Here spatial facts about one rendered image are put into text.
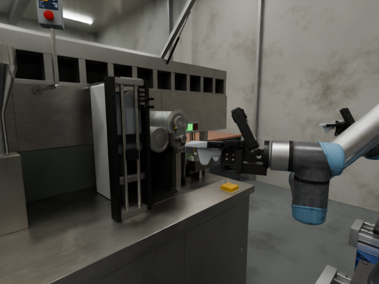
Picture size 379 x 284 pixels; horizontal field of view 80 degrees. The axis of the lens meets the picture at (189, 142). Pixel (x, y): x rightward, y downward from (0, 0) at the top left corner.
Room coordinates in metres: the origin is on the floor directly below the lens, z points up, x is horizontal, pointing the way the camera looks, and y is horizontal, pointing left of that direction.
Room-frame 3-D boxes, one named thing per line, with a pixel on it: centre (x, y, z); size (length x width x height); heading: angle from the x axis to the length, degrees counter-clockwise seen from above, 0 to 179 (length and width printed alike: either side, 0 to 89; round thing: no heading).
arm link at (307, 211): (0.53, -0.30, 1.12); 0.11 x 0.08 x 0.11; 160
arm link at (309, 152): (0.51, -0.29, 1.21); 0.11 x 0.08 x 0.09; 70
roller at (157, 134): (1.20, 0.24, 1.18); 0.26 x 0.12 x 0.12; 45
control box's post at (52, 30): (0.83, 0.48, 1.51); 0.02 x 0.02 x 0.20
